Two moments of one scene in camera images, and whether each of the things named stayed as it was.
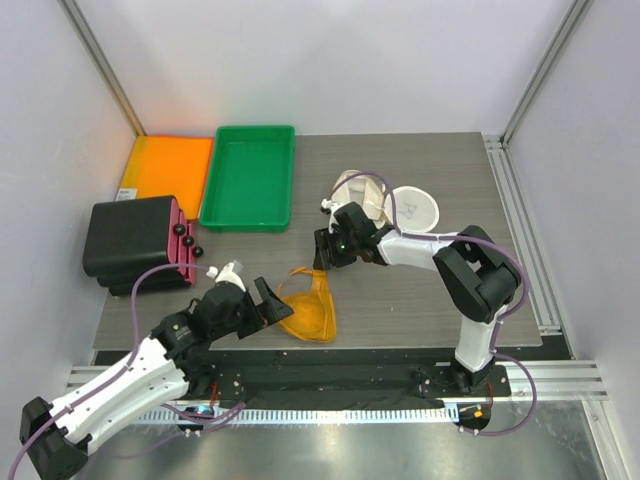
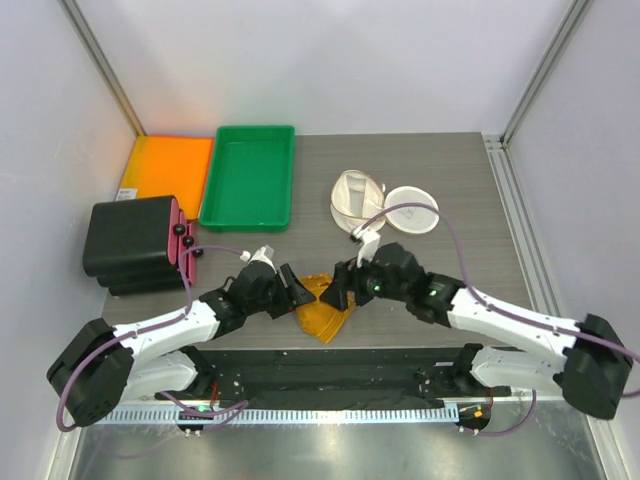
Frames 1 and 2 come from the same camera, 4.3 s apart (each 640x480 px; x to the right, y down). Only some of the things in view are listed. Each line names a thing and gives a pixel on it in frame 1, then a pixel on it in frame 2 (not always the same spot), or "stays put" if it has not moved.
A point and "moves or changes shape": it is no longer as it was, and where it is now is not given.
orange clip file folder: (161, 166) stays put
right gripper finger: (322, 253) -> (335, 295)
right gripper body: (344, 252) -> (370, 281)
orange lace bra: (314, 313) moves or changes shape
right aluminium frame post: (578, 11) stays put
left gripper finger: (267, 295) -> (290, 280)
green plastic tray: (250, 181) stays put
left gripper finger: (275, 310) -> (296, 292)
